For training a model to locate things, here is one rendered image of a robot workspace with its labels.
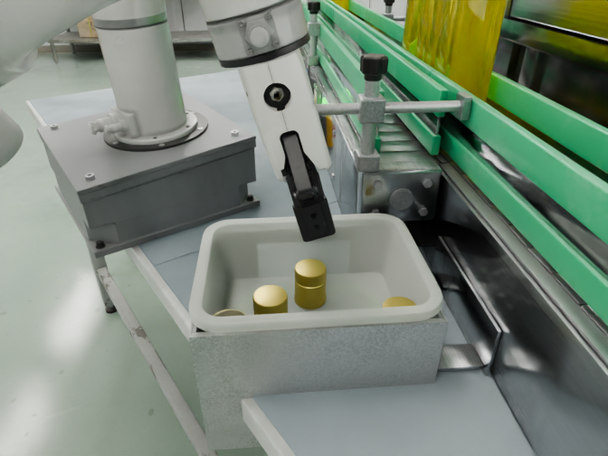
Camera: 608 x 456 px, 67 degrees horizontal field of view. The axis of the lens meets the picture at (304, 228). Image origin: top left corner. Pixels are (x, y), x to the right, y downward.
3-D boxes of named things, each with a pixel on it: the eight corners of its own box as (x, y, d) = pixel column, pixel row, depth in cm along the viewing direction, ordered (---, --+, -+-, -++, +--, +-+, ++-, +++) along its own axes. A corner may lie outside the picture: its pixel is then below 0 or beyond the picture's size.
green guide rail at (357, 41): (438, 155, 56) (449, 90, 52) (431, 156, 56) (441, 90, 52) (308, 7, 206) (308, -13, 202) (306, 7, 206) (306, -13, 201)
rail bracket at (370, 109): (460, 169, 53) (482, 55, 46) (316, 175, 51) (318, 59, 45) (451, 159, 55) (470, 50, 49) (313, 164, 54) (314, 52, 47)
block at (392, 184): (436, 223, 56) (445, 170, 52) (360, 226, 55) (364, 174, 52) (427, 209, 59) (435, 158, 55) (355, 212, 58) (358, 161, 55)
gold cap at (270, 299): (254, 342, 45) (251, 308, 43) (254, 318, 48) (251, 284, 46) (289, 339, 45) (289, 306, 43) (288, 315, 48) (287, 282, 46)
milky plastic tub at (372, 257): (438, 381, 43) (453, 310, 38) (196, 398, 41) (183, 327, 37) (392, 270, 58) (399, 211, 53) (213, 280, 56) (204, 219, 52)
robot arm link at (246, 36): (306, -1, 31) (317, 42, 32) (294, -11, 38) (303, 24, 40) (200, 32, 31) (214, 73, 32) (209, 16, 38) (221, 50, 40)
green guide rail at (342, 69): (379, 157, 56) (385, 90, 52) (371, 157, 56) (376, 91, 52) (291, 8, 205) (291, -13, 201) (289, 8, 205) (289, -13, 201)
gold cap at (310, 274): (295, 310, 49) (295, 278, 47) (292, 289, 52) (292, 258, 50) (328, 308, 49) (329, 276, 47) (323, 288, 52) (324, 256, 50)
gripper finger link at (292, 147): (305, 166, 33) (318, 209, 38) (286, 97, 37) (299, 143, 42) (289, 171, 33) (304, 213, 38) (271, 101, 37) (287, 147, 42)
